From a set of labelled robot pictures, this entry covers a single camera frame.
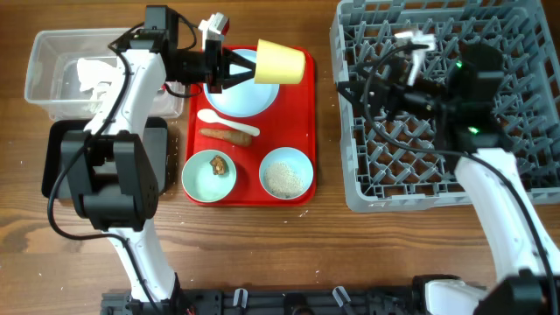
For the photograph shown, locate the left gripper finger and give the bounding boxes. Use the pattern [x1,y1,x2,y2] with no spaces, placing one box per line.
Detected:
[222,48,256,70]
[221,70,255,89]

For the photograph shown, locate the yellow plastic cup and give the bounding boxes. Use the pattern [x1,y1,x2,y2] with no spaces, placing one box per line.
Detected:
[254,39,305,84]

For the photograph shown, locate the brown carrot-like food scrap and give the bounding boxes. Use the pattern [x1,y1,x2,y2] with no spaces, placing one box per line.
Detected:
[199,129,252,147]

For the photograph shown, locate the green bowl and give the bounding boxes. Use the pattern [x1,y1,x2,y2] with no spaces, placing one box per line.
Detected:
[181,150,237,203]

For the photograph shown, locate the light blue bowl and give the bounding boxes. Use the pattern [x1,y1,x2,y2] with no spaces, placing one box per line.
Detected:
[259,147,314,200]

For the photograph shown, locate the white rice grains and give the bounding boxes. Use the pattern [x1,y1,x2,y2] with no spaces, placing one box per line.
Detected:
[264,162,305,199]

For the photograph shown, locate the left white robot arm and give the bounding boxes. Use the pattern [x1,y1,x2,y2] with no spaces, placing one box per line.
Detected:
[46,5,256,314]

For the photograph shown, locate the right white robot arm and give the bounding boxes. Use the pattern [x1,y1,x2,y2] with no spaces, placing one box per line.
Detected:
[337,43,559,315]

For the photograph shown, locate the grey dishwasher rack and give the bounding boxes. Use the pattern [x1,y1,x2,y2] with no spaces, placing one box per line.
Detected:
[330,1,559,213]

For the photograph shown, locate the black rectangular waste tray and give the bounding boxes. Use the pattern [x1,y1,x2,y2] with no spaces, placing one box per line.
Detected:
[41,117,169,198]

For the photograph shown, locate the light blue round plate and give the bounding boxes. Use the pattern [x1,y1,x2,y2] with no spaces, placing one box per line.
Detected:
[202,48,282,119]

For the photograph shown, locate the white plastic spoon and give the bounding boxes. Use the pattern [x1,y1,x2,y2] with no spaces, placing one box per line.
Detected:
[197,108,261,137]

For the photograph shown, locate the red plastic tray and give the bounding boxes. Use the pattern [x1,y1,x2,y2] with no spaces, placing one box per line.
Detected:
[185,48,317,207]

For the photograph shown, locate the crumpled white tissue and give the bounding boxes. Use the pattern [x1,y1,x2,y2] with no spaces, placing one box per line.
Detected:
[77,59,117,101]

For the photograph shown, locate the clear plastic bin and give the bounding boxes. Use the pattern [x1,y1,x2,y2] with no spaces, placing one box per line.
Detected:
[24,27,186,122]

